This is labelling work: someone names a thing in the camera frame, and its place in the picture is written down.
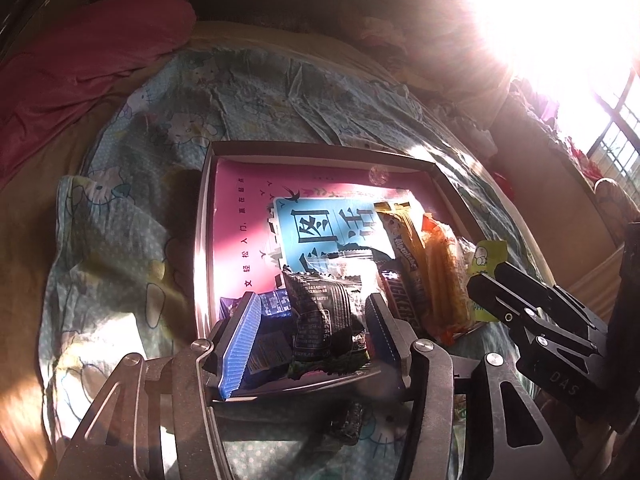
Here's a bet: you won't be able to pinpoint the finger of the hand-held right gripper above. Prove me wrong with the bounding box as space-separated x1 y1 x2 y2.
499 261 609 343
466 273 622 423

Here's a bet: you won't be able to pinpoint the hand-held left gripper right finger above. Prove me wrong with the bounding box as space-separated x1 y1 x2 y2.
364 292 573 480

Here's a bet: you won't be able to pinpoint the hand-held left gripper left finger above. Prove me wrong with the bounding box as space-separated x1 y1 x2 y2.
60 291 262 480

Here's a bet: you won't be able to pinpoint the brown chocolate bar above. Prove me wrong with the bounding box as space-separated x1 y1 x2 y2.
377 260 426 333

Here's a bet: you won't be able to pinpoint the blue snack packet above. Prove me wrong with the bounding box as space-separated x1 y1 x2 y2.
220 290 296 376

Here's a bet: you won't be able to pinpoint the clear pastry packet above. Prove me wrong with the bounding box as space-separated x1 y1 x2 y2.
325 250 381 311

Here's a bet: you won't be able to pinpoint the orange stick snack packet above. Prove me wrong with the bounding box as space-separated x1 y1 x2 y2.
420 212 481 346

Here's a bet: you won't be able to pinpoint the black snack packet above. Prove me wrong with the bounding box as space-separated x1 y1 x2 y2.
282 267 373 378

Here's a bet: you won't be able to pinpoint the yellow snack bar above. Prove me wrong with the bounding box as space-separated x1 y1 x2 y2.
374 199 433 311

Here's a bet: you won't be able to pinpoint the pink and blue box tray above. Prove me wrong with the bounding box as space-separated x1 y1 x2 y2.
192 141 488 403

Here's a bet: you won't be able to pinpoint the beige round object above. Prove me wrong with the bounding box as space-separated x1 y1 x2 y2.
595 178 638 241

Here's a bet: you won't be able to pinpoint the pink and blue book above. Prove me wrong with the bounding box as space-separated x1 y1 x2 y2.
212 160 441 311

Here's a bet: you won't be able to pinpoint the white cloth pile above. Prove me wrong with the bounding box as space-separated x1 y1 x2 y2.
450 110 496 161

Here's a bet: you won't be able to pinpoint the window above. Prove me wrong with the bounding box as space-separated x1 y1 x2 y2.
470 0 640 186

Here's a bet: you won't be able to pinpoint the clothes on windowsill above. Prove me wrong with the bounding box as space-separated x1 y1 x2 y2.
510 75 601 181

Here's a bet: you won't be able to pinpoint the cartoon cat printed blanket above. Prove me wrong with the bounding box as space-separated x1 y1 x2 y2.
37 45 541 480

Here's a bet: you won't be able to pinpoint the beige bed sheet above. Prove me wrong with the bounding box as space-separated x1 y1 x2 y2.
0 20 551 480

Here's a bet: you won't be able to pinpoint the pink quilt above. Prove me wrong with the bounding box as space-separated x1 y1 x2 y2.
0 0 196 176

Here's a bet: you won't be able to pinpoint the dark headboard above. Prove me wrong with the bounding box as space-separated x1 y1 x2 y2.
92 0 366 36

